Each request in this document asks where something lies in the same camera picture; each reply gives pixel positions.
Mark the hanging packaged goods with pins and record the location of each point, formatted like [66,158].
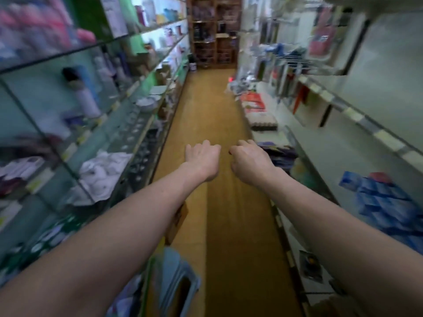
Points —
[324,36]

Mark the person's right hand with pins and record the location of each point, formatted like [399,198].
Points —
[252,163]

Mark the person's right forearm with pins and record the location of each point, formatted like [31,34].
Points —
[357,247]

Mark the white thermos flask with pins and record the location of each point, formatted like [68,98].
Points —
[86,101]

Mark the metal store shelving unit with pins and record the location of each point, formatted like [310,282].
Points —
[377,69]

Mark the pile of packets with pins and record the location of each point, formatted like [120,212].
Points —
[125,300]

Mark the stack of white bowls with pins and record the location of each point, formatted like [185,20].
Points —
[145,102]

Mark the dark plastic bags bundle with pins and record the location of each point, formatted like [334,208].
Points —
[281,155]

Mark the row of toiletry bottles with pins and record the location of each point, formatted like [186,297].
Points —
[39,26]

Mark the blue plastic stool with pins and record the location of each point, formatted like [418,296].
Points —
[175,287]

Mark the white textured pack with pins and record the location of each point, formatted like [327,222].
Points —
[261,120]

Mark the person's left forearm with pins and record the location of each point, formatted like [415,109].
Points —
[86,254]

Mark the blue packaged goods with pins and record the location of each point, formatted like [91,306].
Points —
[387,201]

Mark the white ceramic tea set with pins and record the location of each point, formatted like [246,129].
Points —
[99,175]

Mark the green white carton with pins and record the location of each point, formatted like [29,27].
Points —
[99,13]

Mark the person's left hand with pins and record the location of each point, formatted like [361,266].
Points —
[203,160]

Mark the red mesh bag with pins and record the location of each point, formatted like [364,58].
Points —
[251,101]

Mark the green bulb boxes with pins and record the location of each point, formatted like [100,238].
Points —
[39,241]

